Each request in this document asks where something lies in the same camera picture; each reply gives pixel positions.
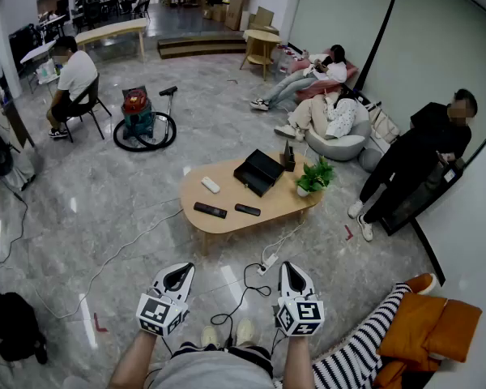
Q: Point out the round wooden side table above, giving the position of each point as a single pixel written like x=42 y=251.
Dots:
x=261 y=37

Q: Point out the black storage box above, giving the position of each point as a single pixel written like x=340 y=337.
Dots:
x=259 y=172

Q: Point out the striped blanket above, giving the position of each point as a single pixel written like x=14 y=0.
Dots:
x=360 y=355

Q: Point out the cardboard sheet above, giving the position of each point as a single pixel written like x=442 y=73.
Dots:
x=238 y=4

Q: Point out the oval wooden coffee table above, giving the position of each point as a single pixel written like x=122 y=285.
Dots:
x=267 y=213

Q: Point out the brown desk organizer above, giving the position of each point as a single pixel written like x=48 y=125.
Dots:
x=288 y=158

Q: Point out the person's shoe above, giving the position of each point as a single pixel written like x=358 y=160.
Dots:
x=245 y=331
x=209 y=335

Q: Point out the red and teal vacuum cleaner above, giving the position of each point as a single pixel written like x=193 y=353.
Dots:
x=137 y=112

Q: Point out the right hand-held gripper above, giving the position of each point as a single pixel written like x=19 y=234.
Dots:
x=299 y=316

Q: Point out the long wooden bench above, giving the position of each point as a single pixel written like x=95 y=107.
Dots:
x=109 y=28

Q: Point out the white table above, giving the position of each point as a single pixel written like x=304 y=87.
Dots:
x=36 y=51

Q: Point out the person's left shoe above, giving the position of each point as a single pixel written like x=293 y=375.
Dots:
x=209 y=335

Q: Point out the orange padded cushion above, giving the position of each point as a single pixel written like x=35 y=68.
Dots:
x=433 y=326

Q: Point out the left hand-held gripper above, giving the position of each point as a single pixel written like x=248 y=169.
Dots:
x=162 y=316

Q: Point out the white tote bag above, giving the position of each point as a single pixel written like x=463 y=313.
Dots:
x=384 y=124

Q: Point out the white power strip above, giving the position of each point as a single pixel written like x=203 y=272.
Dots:
x=267 y=265

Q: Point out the wooden step platform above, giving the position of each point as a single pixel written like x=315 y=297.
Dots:
x=202 y=47

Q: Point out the grey round cushion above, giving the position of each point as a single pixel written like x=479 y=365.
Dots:
x=368 y=160

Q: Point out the grey beanbag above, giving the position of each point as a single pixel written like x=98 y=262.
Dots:
x=340 y=148

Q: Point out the rounded black remote control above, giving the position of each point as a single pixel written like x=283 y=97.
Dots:
x=248 y=209

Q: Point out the person's right forearm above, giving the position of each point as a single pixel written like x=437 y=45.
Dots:
x=297 y=363

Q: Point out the person's left forearm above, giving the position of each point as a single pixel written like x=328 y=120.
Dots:
x=133 y=363

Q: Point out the person's right shoe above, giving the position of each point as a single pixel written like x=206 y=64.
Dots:
x=245 y=331

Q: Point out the black chair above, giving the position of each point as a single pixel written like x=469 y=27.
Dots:
x=87 y=99

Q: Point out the green potted plant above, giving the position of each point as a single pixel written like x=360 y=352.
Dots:
x=316 y=176

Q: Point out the white remote control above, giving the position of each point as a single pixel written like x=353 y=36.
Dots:
x=210 y=185

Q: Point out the person's grey shirt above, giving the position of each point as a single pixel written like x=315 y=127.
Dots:
x=214 y=371

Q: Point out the pink sofa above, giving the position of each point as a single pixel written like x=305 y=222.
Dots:
x=316 y=89

